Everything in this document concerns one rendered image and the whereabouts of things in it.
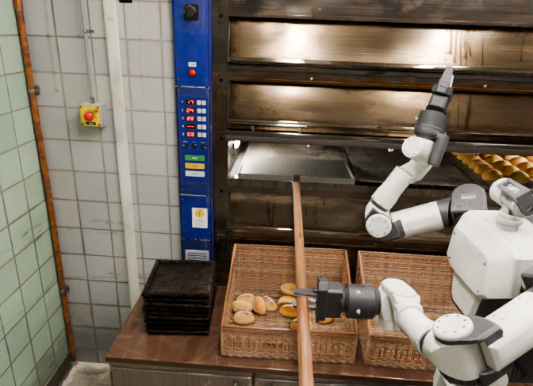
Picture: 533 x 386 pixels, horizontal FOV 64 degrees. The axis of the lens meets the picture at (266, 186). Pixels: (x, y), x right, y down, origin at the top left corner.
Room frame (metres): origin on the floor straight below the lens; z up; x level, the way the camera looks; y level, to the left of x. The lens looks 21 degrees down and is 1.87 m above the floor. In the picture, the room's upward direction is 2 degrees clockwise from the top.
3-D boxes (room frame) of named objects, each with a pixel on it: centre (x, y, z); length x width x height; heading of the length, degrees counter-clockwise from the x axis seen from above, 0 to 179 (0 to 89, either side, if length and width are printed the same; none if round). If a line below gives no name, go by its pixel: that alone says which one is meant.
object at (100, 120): (1.89, 0.78, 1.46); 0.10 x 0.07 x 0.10; 87
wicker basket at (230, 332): (1.63, -0.12, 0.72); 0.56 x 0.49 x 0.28; 88
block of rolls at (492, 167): (2.27, -1.32, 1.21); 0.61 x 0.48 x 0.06; 177
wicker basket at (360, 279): (1.59, -0.72, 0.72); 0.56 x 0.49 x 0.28; 86
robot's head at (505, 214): (1.01, -0.62, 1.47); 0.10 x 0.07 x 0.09; 3
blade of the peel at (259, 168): (2.07, -0.14, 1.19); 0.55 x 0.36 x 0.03; 88
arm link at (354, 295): (0.95, -0.20, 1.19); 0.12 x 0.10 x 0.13; 88
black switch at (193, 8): (1.86, 0.33, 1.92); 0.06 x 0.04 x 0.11; 87
